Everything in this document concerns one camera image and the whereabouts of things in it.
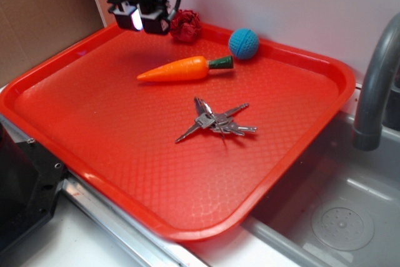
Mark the grey sink faucet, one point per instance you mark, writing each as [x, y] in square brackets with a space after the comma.
[378, 103]

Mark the red plastic tray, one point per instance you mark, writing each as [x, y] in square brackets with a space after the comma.
[86, 106]

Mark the brown cardboard panel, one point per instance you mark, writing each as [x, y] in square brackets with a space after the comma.
[32, 31]

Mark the blue knitted ball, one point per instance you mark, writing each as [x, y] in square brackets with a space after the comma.
[243, 43]

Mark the crumpled red paper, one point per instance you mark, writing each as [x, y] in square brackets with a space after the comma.
[185, 26]

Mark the silver key bunch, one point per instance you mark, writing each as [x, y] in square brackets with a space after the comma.
[220, 123]

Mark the grey toy sink basin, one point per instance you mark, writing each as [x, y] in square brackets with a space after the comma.
[336, 205]

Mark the orange toy carrot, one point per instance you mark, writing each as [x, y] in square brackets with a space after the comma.
[188, 69]

